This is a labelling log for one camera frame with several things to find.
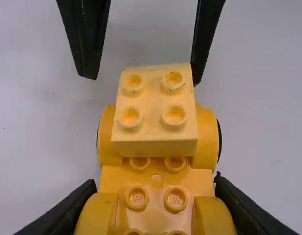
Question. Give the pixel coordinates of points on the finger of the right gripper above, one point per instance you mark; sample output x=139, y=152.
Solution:
x=205, y=31
x=85, y=36

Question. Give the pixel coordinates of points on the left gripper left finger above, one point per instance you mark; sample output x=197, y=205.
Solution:
x=55, y=215

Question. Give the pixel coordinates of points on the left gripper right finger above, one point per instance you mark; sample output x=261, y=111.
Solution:
x=248, y=215

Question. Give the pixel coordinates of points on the yellow toy car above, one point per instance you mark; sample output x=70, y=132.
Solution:
x=155, y=186

